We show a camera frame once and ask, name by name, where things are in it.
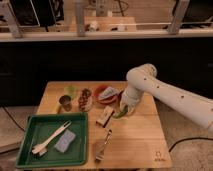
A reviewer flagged brown patterned jar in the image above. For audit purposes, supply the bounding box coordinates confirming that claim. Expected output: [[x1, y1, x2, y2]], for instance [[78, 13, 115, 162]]
[[78, 89, 92, 112]]

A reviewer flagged black cable left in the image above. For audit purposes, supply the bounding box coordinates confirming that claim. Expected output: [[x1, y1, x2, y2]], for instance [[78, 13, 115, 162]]
[[2, 106, 27, 133]]

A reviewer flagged orange plate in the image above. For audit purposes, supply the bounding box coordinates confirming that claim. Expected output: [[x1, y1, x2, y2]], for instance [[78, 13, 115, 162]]
[[93, 85, 118, 104]]

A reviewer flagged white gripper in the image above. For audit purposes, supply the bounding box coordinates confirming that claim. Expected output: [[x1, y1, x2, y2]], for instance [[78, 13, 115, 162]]
[[120, 87, 143, 117]]

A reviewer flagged black cable right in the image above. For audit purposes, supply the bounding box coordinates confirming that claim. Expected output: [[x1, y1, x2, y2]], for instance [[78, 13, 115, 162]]
[[168, 136, 213, 154]]

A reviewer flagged white brown block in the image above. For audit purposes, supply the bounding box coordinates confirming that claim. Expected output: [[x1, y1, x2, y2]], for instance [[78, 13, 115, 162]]
[[96, 106, 114, 127]]

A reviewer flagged dark red bowl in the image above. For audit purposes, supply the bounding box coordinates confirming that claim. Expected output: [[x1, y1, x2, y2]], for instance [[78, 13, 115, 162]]
[[117, 90, 124, 106]]

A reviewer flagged black cable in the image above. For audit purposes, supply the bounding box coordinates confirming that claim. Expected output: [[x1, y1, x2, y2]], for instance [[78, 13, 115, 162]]
[[2, 106, 27, 133], [168, 136, 213, 154]]

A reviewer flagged green plastic tray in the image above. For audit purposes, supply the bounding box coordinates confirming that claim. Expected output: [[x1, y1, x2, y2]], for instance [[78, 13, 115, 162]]
[[16, 113, 88, 169]]

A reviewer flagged grey blue cloth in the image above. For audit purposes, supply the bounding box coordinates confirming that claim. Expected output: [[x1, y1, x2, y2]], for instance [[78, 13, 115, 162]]
[[98, 86, 119, 100]]

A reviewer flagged green pepper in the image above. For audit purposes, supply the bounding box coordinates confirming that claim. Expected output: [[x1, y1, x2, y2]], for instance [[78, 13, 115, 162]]
[[113, 107, 128, 119]]

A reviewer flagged blue sponge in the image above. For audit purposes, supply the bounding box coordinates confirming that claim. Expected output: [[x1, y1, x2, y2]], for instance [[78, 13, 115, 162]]
[[54, 130, 76, 153]]

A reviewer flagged small metal cup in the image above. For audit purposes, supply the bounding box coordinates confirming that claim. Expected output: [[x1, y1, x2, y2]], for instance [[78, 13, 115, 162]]
[[59, 95, 72, 111]]

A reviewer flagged white plastic fork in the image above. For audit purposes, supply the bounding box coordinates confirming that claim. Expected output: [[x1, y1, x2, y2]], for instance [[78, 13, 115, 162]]
[[31, 121, 71, 154]]

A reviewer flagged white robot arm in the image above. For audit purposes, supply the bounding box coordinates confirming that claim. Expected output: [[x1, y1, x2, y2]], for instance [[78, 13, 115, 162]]
[[120, 64, 213, 132]]

